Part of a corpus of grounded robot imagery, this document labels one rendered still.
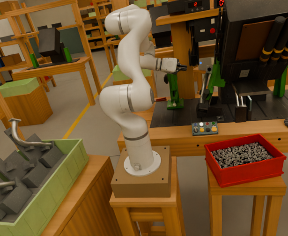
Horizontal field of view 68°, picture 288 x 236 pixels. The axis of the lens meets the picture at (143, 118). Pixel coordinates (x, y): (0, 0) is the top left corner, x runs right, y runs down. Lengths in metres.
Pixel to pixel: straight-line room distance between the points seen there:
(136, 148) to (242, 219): 1.31
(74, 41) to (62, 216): 11.51
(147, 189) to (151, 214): 0.17
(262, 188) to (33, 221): 1.07
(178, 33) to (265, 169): 1.09
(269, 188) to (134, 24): 0.98
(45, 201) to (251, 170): 1.00
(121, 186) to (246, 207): 1.34
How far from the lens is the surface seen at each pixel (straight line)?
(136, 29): 1.02
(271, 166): 1.20
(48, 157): 1.50
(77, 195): 1.30
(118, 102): 0.86
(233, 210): 2.11
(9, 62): 6.83
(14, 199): 1.33
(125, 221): 1.21
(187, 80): 1.80
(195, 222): 2.02
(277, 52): 1.26
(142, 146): 0.97
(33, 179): 1.40
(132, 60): 0.94
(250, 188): 1.19
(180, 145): 1.36
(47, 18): 12.80
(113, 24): 1.09
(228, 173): 1.11
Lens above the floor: 1.64
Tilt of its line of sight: 28 degrees down
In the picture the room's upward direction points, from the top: 11 degrees counter-clockwise
